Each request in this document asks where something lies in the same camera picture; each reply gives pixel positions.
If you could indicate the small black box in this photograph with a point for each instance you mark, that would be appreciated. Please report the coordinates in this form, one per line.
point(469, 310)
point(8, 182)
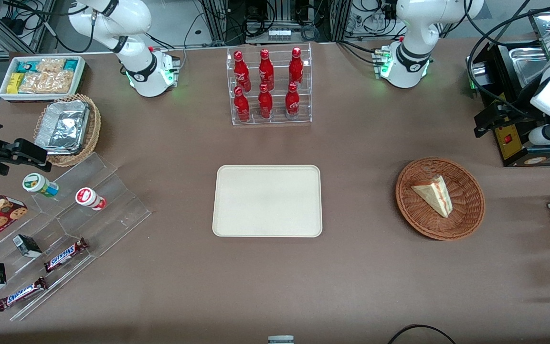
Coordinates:
point(27, 246)

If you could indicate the round brown wicker basket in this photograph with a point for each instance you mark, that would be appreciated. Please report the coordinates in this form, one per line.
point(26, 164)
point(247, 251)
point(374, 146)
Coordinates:
point(466, 210)

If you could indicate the green label yogurt cup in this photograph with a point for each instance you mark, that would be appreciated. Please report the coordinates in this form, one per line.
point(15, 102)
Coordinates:
point(38, 184)

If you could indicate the teal snack packet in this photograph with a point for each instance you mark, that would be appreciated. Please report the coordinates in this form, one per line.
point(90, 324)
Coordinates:
point(71, 64)
point(26, 66)

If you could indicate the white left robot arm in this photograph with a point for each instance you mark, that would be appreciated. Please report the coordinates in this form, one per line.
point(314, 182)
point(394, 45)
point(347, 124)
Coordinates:
point(418, 28)

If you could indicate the Snickers bar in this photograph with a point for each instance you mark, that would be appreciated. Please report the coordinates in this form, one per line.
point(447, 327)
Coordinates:
point(21, 294)
point(65, 254)

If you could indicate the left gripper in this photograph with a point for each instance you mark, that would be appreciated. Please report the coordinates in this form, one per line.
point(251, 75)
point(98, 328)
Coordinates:
point(518, 106)

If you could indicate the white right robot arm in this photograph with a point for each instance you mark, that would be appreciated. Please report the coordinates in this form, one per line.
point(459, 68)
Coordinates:
point(117, 19)

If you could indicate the clear acrylic stepped display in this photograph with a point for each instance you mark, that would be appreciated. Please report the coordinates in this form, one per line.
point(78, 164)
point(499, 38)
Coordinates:
point(112, 210)

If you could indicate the red cola bottle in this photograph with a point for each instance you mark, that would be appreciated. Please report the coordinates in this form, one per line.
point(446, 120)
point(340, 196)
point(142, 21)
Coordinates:
point(292, 102)
point(266, 69)
point(265, 105)
point(241, 107)
point(241, 71)
point(296, 67)

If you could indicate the small clear cracker bag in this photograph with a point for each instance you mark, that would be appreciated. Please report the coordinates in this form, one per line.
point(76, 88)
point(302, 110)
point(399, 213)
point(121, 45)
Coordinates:
point(50, 65)

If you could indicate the black machine with yellow panel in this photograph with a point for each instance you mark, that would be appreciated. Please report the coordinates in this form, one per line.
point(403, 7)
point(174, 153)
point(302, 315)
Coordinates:
point(509, 143)

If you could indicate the white power strip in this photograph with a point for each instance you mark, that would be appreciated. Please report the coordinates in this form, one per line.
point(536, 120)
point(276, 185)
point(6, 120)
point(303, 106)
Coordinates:
point(279, 34)

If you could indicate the aluminium foil containers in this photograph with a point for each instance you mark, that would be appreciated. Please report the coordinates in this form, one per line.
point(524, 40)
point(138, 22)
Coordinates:
point(62, 126)

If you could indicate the beige rectangular tray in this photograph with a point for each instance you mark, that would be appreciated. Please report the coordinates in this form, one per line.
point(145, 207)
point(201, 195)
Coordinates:
point(265, 200)

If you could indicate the clear acrylic bottle rack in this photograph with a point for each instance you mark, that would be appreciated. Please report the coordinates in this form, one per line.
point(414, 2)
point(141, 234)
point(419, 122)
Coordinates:
point(277, 122)

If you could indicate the yellow snack packet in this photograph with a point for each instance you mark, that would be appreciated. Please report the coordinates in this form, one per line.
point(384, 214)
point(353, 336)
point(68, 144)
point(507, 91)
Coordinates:
point(15, 83)

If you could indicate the light wicker basket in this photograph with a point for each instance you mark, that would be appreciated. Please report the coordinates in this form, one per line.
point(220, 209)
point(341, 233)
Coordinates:
point(94, 129)

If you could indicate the white snack bin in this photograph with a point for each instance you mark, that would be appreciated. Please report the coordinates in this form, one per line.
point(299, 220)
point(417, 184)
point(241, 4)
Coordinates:
point(3, 94)

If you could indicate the aluminium frame post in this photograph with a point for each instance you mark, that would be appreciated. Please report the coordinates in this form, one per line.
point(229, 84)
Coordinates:
point(218, 21)
point(340, 19)

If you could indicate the triangle sandwich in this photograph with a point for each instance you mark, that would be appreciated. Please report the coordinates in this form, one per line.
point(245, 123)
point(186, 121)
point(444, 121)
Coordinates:
point(435, 196)

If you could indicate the large clear cracker bag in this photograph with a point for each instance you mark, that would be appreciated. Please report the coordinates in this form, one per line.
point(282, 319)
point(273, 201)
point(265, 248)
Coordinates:
point(48, 82)

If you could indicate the red label yogurt cup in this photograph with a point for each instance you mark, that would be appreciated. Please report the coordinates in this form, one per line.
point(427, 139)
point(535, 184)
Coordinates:
point(89, 198)

